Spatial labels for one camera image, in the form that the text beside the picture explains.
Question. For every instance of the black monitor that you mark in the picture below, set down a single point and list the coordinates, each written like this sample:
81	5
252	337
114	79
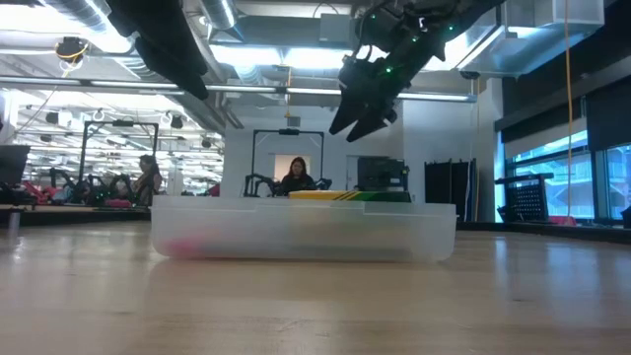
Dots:
12	163

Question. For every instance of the silver round air duct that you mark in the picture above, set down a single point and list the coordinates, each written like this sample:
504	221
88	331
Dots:
219	12

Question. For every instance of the black cabinet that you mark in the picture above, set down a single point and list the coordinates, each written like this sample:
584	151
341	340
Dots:
382	172

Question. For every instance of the black background rig frame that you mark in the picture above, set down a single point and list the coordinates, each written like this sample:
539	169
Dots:
288	131
120	123

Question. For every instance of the black background robot arm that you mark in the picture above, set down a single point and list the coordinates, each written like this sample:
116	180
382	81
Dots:
256	185
324	185

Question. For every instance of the black folding panels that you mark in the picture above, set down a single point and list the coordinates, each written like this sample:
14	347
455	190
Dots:
448	187

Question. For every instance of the long ceiling light bar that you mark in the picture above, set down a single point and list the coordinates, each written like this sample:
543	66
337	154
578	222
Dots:
98	83

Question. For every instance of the person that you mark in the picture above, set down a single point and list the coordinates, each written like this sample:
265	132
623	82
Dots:
297	180
148	180

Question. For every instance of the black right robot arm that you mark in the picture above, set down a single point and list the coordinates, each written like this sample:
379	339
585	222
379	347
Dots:
458	12

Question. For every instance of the yellow green crayon box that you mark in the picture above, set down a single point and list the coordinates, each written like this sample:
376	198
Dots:
320	195

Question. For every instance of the pink bag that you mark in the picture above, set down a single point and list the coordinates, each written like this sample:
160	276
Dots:
118	203

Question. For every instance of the red box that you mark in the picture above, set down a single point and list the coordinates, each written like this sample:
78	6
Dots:
562	220

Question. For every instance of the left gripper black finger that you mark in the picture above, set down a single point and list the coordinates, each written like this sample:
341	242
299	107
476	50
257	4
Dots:
158	24
177	69

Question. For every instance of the grey ceiling junction box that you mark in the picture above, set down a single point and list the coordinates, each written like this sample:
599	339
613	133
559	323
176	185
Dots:
335	28

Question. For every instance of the black perforated cart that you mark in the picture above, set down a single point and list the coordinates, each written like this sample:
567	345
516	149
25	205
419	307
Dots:
527	202

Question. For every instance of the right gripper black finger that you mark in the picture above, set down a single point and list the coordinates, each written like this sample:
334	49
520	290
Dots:
351	112
372	124

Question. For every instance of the clear plastic pencil case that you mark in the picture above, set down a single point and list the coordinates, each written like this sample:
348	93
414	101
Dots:
296	232

